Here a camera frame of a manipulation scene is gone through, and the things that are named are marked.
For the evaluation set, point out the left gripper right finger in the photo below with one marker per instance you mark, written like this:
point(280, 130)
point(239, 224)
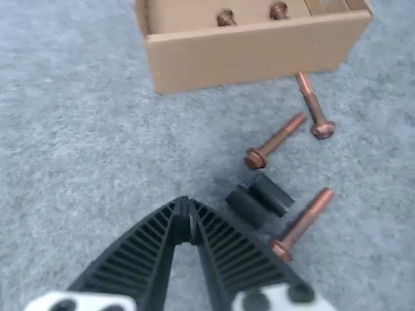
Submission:
point(233, 252)

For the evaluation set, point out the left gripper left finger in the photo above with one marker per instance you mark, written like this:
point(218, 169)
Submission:
point(136, 252)

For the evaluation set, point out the black sleeve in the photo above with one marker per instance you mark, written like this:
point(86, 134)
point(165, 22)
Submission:
point(272, 197)
point(246, 210)

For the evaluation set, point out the cardboard box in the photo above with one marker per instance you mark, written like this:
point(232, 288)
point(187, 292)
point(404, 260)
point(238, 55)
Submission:
point(256, 45)

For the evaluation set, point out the copper bolt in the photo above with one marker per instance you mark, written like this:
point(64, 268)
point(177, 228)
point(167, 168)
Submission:
point(314, 103)
point(275, 142)
point(301, 223)
point(227, 17)
point(279, 10)

